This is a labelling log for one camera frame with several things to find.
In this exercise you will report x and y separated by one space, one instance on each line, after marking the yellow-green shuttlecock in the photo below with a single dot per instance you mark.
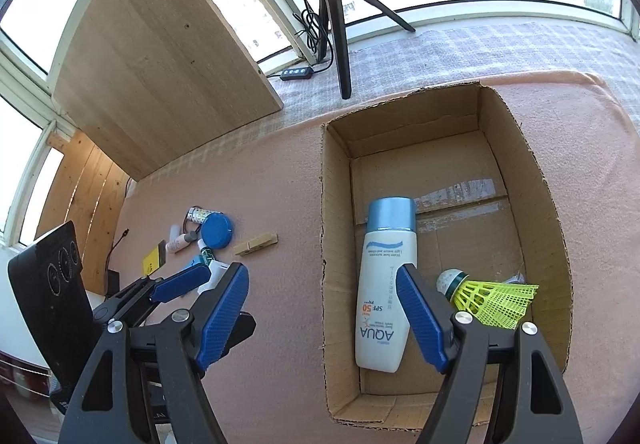
498 304

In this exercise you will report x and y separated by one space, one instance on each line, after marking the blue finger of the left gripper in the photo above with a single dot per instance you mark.
180 284

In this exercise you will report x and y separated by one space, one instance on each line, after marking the white USB power adapter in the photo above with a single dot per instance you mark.
217 270

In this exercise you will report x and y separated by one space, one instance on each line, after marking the black tripod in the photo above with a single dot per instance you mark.
332 20

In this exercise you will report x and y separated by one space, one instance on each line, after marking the green white lip balm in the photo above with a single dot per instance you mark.
206 253

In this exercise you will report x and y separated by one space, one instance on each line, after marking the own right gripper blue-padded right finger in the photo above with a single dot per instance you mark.
531 403

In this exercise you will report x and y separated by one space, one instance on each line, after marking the light wooden board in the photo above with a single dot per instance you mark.
150 80

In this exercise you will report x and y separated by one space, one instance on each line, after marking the yellow black card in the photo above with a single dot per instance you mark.
155 259

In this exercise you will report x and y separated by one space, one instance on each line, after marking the wooden clothespin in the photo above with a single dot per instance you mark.
254 244

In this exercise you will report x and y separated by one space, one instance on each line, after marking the patterned white lighter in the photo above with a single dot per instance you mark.
198 215

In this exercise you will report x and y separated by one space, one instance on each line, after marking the black inline cable remote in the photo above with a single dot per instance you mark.
296 73

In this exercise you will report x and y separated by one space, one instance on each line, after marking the white AQUA sunscreen bottle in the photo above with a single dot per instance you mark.
381 327

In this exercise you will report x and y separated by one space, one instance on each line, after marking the small white tube grey cap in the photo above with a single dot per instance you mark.
179 239

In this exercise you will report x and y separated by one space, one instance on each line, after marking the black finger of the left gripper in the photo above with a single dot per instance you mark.
234 330

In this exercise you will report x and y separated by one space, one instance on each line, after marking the open cardboard box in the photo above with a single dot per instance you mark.
482 206

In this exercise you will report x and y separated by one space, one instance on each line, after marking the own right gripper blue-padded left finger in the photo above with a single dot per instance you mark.
191 343

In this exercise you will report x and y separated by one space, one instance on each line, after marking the round blue case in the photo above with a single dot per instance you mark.
217 231

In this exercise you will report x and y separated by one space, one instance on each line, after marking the checked grey bedsheet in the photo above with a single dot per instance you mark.
436 56

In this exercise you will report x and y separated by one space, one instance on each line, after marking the knotty pine wall panel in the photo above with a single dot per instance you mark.
89 190

